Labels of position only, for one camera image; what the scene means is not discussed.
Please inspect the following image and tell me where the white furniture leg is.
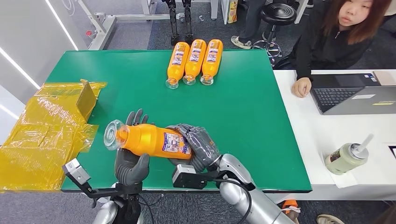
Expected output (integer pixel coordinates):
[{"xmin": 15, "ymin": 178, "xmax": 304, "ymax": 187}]
[
  {"xmin": 210, "ymin": 0, "xmax": 219, "ymax": 20},
  {"xmin": 294, "ymin": 0, "xmax": 310, "ymax": 25}
]

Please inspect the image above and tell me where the person's right hand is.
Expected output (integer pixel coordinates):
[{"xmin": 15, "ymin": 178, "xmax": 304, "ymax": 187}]
[{"xmin": 291, "ymin": 77, "xmax": 312, "ymax": 98}]

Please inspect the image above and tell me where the white metal frame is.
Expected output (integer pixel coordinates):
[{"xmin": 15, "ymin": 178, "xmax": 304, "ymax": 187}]
[{"xmin": 76, "ymin": 0, "xmax": 174, "ymax": 51}]

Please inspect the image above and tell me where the person's shoe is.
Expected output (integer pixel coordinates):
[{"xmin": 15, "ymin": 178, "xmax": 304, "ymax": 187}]
[{"xmin": 316, "ymin": 214, "xmax": 345, "ymax": 224}]

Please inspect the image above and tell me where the yellow carton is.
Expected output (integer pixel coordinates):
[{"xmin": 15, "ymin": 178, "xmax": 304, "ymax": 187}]
[{"xmin": 227, "ymin": 0, "xmax": 239, "ymax": 24}]

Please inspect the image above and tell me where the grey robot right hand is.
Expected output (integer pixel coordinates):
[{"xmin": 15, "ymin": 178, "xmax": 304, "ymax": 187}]
[{"xmin": 166, "ymin": 123, "xmax": 222, "ymax": 173}]

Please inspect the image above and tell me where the beige pad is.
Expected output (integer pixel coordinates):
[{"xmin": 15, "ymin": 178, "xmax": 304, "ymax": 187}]
[{"xmin": 373, "ymin": 70, "xmax": 396, "ymax": 86}]

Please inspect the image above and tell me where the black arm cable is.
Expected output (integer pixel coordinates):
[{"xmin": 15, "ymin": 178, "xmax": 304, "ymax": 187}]
[
  {"xmin": 208, "ymin": 177, "xmax": 253, "ymax": 224},
  {"xmin": 137, "ymin": 194, "xmax": 164, "ymax": 224}
]

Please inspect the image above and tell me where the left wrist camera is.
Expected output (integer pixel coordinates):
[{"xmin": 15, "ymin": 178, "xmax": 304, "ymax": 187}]
[{"xmin": 62, "ymin": 158, "xmax": 92, "ymax": 187}]

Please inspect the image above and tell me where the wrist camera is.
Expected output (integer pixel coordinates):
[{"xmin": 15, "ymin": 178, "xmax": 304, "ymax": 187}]
[
  {"xmin": 62, "ymin": 158, "xmax": 92, "ymax": 187},
  {"xmin": 171, "ymin": 164, "xmax": 208, "ymax": 190}
]

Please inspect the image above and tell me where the orange bottle with clear cap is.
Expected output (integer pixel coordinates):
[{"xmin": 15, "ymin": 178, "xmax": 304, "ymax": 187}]
[
  {"xmin": 182, "ymin": 39, "xmax": 207, "ymax": 86},
  {"xmin": 103, "ymin": 119, "xmax": 194, "ymax": 161},
  {"xmin": 200, "ymin": 39, "xmax": 224, "ymax": 86},
  {"xmin": 165, "ymin": 42, "xmax": 190, "ymax": 90}
]

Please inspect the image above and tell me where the drink cup with straw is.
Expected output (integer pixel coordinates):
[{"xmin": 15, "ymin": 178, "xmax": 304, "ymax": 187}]
[{"xmin": 324, "ymin": 133, "xmax": 375, "ymax": 176}]

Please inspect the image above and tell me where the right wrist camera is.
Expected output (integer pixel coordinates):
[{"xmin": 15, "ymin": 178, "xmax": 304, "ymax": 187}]
[{"xmin": 171, "ymin": 164, "xmax": 208, "ymax": 190}]

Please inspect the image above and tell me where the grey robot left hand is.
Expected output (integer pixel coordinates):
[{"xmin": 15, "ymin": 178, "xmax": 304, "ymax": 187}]
[{"xmin": 114, "ymin": 109, "xmax": 151, "ymax": 187}]

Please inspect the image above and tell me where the seated person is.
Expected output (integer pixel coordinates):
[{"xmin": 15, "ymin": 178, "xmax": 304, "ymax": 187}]
[{"xmin": 274, "ymin": 0, "xmax": 396, "ymax": 98}]

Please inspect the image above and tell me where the orange and white object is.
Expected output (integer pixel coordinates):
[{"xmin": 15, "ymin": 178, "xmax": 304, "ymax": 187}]
[{"xmin": 281, "ymin": 199, "xmax": 301, "ymax": 224}]

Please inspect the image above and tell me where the white paper sheet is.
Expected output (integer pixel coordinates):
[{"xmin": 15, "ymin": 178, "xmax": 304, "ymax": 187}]
[{"xmin": 320, "ymin": 151, "xmax": 361, "ymax": 189}]

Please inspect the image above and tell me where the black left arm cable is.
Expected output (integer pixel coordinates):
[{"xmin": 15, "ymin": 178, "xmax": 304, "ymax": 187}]
[{"xmin": 137, "ymin": 194, "xmax": 164, "ymax": 224}]

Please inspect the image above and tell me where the black round stool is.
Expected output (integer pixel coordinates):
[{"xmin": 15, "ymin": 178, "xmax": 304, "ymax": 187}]
[{"xmin": 252, "ymin": 3, "xmax": 297, "ymax": 66}]

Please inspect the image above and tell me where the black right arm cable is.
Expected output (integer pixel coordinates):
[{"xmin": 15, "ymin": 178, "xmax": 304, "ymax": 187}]
[{"xmin": 208, "ymin": 177, "xmax": 253, "ymax": 224}]

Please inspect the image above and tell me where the green table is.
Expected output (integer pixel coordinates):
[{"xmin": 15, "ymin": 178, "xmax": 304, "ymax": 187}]
[{"xmin": 45, "ymin": 49, "xmax": 312, "ymax": 194}]

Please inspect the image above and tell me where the yellow wrapped flattened cardboard box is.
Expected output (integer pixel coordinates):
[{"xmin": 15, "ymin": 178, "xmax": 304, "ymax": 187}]
[{"xmin": 0, "ymin": 79, "xmax": 108, "ymax": 193}]

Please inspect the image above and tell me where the black and white humanoid robot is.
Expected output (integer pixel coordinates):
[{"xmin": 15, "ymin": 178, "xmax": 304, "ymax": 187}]
[{"xmin": 161, "ymin": 0, "xmax": 195, "ymax": 46}]

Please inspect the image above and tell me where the white desk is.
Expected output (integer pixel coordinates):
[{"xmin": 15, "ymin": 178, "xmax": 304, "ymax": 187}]
[{"xmin": 265, "ymin": 69, "xmax": 396, "ymax": 202}]

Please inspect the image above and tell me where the grey laptop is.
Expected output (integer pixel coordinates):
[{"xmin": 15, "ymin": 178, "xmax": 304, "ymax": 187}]
[{"xmin": 309, "ymin": 73, "xmax": 396, "ymax": 116}]

